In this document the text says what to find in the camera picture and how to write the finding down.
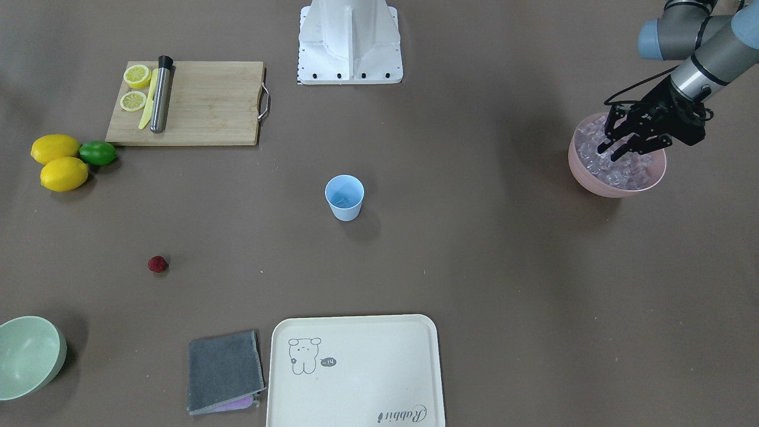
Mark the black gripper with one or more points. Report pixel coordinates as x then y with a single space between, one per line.
662 96

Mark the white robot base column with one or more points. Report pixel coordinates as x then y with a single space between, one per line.
349 43

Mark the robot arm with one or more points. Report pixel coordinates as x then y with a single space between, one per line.
713 50

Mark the pile of ice cubes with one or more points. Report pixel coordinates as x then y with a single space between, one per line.
630 173

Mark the light blue cup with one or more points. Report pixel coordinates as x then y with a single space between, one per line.
344 193

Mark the pink bowl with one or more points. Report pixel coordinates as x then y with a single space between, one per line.
657 170

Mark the cream rabbit tray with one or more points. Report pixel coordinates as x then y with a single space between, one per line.
356 371

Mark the wooden cutting board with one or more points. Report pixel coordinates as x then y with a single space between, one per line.
211 103

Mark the grey folded cloth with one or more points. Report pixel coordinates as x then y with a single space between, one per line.
224 373

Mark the steel muddler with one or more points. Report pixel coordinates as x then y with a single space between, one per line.
162 94

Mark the yellow plastic knife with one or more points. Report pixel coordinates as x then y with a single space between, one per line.
149 105

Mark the red strawberry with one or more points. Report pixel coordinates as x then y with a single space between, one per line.
157 264

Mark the lemon slice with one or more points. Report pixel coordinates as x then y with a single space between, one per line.
137 76
133 100

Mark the green lime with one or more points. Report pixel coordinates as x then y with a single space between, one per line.
97 153

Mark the yellow lemon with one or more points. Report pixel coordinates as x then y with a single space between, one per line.
64 174
51 147

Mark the green bowl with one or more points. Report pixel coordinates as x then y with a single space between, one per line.
33 350

